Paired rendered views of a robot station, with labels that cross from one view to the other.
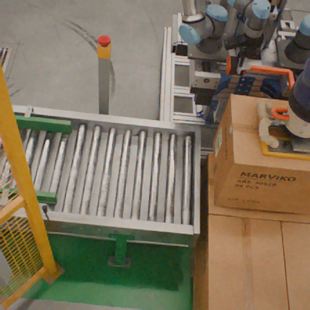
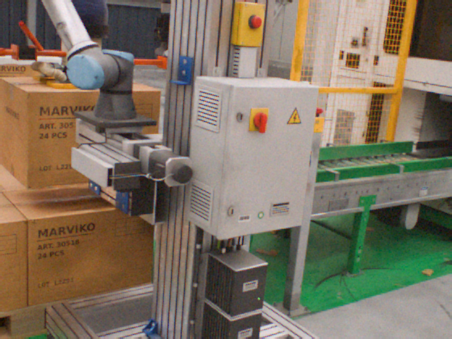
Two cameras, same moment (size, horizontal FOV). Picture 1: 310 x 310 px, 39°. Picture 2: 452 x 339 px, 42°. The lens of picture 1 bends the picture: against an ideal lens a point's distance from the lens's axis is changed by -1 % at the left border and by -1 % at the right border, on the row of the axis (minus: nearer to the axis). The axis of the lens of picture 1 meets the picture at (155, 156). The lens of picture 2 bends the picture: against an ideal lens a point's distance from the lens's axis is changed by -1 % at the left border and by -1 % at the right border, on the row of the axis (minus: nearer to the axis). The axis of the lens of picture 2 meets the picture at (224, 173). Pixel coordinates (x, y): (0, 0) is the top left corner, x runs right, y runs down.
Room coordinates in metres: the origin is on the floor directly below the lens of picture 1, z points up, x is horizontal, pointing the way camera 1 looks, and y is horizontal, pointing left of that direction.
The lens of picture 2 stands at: (3.90, -1.39, 1.42)
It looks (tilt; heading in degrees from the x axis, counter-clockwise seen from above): 15 degrees down; 149
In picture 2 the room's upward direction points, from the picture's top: 5 degrees clockwise
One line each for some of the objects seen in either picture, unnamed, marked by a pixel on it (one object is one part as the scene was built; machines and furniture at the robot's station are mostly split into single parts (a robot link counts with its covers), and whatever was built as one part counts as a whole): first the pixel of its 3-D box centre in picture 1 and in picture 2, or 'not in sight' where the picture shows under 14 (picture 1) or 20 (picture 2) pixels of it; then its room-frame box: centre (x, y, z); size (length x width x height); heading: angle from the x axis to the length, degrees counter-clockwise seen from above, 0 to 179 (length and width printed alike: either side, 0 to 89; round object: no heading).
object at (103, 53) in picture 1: (104, 104); (302, 216); (1.73, 0.38, 0.50); 0.07 x 0.07 x 1.00; 5
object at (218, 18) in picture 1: (214, 20); not in sight; (1.83, -0.16, 1.20); 0.13 x 0.12 x 0.14; 140
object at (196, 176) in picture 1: (196, 176); not in sight; (1.28, -0.24, 0.58); 0.70 x 0.03 x 0.06; 5
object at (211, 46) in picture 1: (210, 37); not in sight; (1.83, -0.17, 1.09); 0.15 x 0.15 x 0.10
